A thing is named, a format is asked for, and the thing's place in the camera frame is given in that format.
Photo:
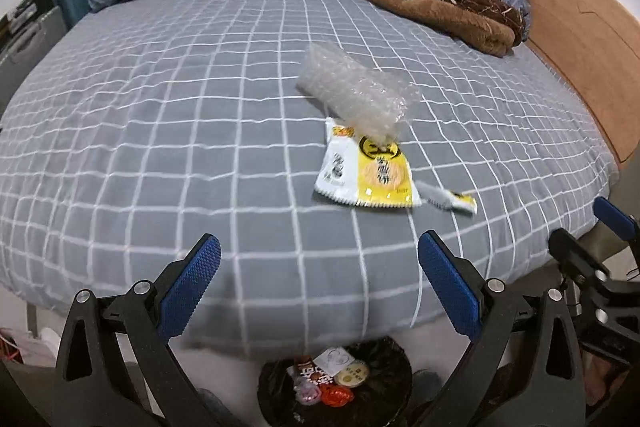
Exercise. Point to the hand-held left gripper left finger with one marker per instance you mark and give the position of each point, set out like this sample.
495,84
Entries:
190,287

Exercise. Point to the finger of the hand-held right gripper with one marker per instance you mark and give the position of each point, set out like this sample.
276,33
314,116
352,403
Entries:
615,218
575,254

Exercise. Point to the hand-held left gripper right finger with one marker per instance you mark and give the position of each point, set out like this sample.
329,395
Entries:
447,284

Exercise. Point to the small yellow white wrapper strip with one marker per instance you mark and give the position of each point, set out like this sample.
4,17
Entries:
450,199

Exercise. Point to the black lined waste bin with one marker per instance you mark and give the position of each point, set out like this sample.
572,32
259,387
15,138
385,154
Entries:
380,387

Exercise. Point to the yellow yogurt cup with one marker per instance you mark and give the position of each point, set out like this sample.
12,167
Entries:
352,374

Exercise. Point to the small white box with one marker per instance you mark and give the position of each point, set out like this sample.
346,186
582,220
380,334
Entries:
335,357

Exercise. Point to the yellow snack wrapper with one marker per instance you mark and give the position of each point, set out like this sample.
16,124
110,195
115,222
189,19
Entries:
375,172

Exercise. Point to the dark printed snack packet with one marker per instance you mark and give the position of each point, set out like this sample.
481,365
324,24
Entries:
310,374

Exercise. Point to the clear pink plastic bag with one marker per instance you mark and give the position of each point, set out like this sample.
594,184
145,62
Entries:
305,394

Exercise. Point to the red plastic wrapper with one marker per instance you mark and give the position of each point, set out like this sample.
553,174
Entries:
334,397

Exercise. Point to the grey checked bed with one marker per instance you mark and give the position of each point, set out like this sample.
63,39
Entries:
200,132

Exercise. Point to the wooden headboard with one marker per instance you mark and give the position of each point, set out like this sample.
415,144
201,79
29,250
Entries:
575,32

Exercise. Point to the grey suitcase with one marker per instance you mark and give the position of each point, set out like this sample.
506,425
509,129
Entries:
30,52

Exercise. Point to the dark clutter pile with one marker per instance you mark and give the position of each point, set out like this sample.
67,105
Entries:
25,14

